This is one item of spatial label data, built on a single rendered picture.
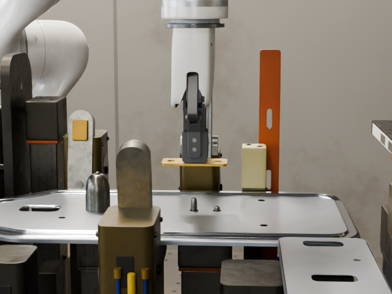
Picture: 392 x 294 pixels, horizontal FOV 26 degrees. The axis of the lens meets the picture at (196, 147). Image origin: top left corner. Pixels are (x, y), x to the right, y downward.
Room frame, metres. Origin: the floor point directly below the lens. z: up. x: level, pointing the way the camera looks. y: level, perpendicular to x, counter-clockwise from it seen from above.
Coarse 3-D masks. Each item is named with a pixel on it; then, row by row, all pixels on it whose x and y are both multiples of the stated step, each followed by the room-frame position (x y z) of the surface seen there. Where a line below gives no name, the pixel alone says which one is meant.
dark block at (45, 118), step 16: (48, 96) 1.33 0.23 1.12; (64, 96) 1.33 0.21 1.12; (32, 112) 1.27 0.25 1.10; (48, 112) 1.27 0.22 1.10; (64, 112) 1.32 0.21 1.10; (32, 128) 1.27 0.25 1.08; (48, 128) 1.27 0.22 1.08; (64, 128) 1.31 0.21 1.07; (32, 144) 1.27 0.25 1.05; (48, 144) 1.27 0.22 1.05; (32, 160) 1.27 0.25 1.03; (48, 160) 1.27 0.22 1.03; (32, 176) 1.27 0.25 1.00; (48, 176) 1.27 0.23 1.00; (32, 192) 1.27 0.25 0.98; (32, 208) 1.27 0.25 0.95; (48, 208) 1.27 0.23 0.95; (48, 256) 1.27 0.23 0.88; (64, 256) 1.30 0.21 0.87
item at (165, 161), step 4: (164, 160) 1.08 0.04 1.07; (168, 160) 1.08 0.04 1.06; (172, 160) 1.08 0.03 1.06; (176, 160) 1.08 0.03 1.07; (180, 160) 1.08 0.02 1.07; (208, 160) 1.08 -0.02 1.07; (212, 160) 1.08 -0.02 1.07; (216, 160) 1.08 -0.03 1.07; (220, 160) 1.08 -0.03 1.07; (224, 160) 1.08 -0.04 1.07; (164, 164) 1.06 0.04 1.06; (168, 164) 1.06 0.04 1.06; (172, 164) 1.06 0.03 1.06; (176, 164) 1.06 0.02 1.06; (180, 164) 1.06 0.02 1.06; (184, 164) 1.06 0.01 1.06; (188, 164) 1.06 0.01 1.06; (192, 164) 1.06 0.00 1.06; (196, 164) 1.06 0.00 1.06; (200, 164) 1.06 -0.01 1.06; (204, 164) 1.06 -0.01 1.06; (208, 164) 1.06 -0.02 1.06; (212, 164) 1.06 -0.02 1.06; (216, 164) 1.05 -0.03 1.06; (220, 164) 1.05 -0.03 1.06; (224, 164) 1.06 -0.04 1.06
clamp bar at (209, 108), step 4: (208, 108) 1.21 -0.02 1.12; (208, 112) 1.21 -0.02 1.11; (208, 116) 1.21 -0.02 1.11; (208, 120) 1.21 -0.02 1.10; (208, 124) 1.21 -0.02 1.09; (208, 128) 1.21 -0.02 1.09; (208, 132) 1.21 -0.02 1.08; (208, 136) 1.21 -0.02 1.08; (208, 140) 1.21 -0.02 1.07; (208, 144) 1.20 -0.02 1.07; (208, 148) 1.20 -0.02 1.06; (208, 152) 1.20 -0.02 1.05; (208, 156) 1.20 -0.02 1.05
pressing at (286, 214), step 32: (64, 192) 1.17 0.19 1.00; (160, 192) 1.17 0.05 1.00; (192, 192) 1.17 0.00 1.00; (224, 192) 1.16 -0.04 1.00; (256, 192) 1.16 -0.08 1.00; (288, 192) 1.16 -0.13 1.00; (320, 192) 1.16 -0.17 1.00; (0, 224) 1.01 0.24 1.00; (32, 224) 1.01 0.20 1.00; (64, 224) 1.01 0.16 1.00; (96, 224) 1.01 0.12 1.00; (160, 224) 1.01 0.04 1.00; (192, 224) 1.01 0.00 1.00; (224, 224) 1.01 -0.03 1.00; (256, 224) 1.01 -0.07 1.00; (288, 224) 1.01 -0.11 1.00; (320, 224) 1.01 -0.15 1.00; (352, 224) 1.02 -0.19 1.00
